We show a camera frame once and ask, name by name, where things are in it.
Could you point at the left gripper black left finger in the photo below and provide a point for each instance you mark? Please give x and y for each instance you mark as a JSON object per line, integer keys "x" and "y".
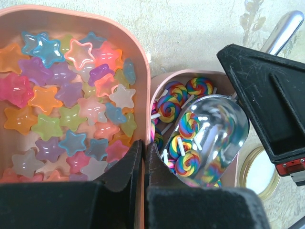
{"x": 112, "y": 201}

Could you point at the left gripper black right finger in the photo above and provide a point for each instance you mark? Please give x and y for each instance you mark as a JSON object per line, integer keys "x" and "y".
{"x": 171, "y": 204}

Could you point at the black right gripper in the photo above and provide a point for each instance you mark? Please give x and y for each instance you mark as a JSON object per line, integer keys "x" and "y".
{"x": 272, "y": 91}

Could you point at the silver metal scoop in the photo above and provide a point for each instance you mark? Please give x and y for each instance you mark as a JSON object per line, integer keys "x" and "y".
{"x": 269, "y": 94}

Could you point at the round cream jar lid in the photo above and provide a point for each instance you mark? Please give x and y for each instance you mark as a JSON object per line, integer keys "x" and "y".
{"x": 259, "y": 174}

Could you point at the pink tray of lollipops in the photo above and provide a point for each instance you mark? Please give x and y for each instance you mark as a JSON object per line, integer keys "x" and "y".
{"x": 202, "y": 128}

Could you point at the orange tray of gummy stars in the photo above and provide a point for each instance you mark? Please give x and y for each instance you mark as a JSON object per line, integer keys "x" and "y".
{"x": 74, "y": 95}

